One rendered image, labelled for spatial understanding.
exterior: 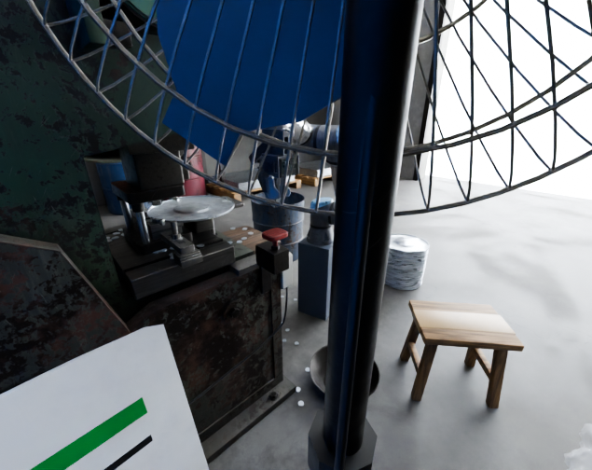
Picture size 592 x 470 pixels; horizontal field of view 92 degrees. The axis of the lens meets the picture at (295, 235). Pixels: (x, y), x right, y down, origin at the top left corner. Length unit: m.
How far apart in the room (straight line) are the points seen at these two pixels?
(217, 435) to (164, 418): 0.33
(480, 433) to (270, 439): 0.77
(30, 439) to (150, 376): 0.24
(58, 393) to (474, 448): 1.28
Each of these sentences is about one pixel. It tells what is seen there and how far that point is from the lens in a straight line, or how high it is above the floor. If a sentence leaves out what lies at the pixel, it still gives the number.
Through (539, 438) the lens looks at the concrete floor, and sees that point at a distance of 1.55.
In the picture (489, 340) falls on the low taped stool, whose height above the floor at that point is 0.33.
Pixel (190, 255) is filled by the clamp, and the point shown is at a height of 0.73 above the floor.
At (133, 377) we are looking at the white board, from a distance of 0.91.
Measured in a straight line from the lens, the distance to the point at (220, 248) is 0.92.
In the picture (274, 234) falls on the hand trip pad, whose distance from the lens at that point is 0.85.
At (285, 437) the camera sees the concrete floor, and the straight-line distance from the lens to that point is 1.28.
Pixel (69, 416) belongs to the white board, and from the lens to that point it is 0.90.
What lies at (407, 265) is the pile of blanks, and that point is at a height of 0.19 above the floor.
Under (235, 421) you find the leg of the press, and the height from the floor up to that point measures 0.03.
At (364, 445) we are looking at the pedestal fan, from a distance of 0.29.
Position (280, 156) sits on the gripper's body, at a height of 0.99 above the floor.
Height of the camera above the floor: 1.09
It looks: 23 degrees down
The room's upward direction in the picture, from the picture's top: straight up
